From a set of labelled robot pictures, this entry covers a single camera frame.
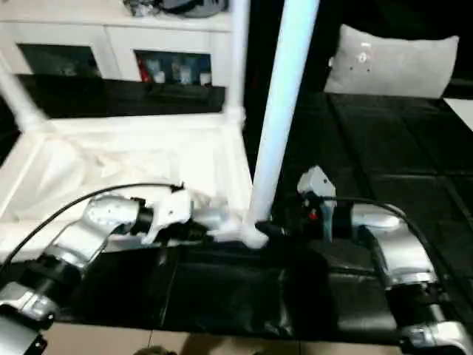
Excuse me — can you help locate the white plastic table top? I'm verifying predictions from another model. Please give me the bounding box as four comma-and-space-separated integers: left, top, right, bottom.
0, 109, 271, 258

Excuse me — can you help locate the white plastic table leg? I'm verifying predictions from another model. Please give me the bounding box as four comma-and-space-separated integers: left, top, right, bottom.
225, 0, 252, 128
0, 68, 54, 135
247, 0, 321, 246

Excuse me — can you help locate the black work mat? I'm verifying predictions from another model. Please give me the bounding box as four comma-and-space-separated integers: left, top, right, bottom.
0, 74, 473, 345

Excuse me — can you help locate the grey cushion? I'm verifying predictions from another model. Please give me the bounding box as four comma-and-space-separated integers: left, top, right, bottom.
324, 24, 460, 99

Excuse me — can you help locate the white flat board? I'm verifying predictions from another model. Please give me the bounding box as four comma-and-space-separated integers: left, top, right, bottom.
442, 98, 473, 132

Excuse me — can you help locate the black sofa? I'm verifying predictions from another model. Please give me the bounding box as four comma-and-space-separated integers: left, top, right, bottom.
248, 0, 473, 97

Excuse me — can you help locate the white glass-door cabinet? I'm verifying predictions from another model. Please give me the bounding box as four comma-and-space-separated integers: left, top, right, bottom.
0, 0, 236, 87

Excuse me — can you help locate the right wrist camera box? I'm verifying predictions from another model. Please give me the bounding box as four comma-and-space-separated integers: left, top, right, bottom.
296, 166, 338, 223

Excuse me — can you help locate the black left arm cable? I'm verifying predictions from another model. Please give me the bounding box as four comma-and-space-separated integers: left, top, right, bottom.
0, 182, 184, 267

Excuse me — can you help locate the dark cabled device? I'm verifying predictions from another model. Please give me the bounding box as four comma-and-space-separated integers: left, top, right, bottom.
124, 0, 231, 18

